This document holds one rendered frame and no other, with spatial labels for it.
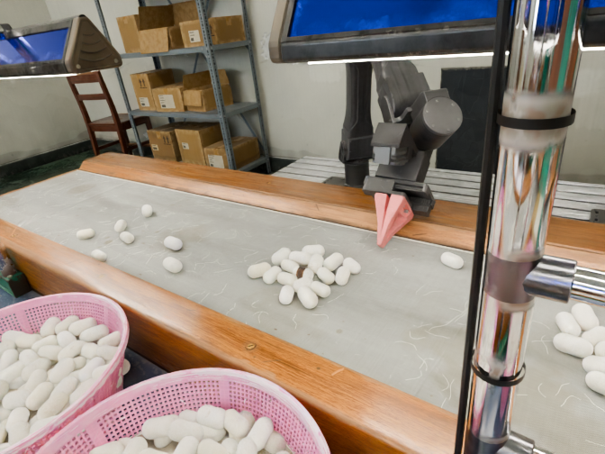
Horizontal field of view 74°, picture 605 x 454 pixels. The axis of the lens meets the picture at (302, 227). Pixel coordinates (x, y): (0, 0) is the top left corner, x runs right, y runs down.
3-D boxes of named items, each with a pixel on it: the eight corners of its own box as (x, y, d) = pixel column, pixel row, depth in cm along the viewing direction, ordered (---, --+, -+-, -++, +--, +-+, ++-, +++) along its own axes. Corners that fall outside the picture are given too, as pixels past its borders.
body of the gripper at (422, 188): (424, 195, 58) (438, 150, 60) (360, 185, 64) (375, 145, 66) (432, 213, 63) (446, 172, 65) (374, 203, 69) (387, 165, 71)
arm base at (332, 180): (388, 167, 94) (399, 158, 99) (315, 159, 105) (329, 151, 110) (388, 198, 97) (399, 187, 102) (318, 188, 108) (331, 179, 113)
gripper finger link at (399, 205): (388, 241, 58) (408, 184, 60) (344, 231, 62) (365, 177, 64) (400, 257, 63) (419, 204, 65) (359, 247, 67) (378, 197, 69)
